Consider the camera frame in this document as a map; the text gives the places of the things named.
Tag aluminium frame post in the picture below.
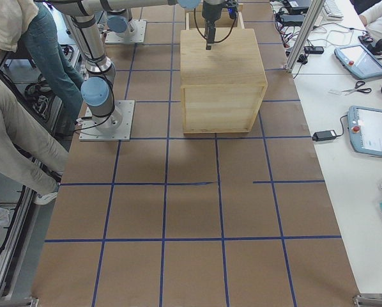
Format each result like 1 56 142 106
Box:
285 0 325 73

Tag lower teach pendant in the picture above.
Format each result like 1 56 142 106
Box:
348 106 382 157

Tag upper teach pendant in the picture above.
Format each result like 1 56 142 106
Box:
334 44 382 80

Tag brown paper mat blue grid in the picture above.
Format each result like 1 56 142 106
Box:
32 1 358 306

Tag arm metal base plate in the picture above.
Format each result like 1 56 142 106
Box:
79 100 135 141
105 18 147 45

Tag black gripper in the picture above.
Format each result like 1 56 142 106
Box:
202 0 224 50

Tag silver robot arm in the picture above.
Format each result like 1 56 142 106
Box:
50 1 232 141
101 9 147 45

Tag person in white sleeve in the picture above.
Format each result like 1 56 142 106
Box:
359 1 382 40

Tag black handled scissors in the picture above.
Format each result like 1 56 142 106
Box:
342 81 372 95

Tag white keyboard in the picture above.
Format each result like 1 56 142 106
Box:
322 0 344 20

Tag black power adapter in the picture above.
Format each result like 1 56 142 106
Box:
312 130 337 142

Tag wooden drawer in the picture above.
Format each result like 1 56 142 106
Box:
185 11 245 31

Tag black box on table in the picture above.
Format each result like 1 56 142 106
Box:
303 46 325 54

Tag teach pendant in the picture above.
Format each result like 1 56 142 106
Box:
348 106 382 157
334 44 382 80

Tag person in beige trousers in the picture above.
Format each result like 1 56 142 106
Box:
0 80 68 205

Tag person in blue jeans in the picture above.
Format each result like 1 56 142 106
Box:
0 1 84 120

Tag light wooden drawer cabinet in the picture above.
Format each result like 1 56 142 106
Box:
180 28 268 134

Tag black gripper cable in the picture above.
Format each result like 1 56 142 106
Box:
193 6 238 44

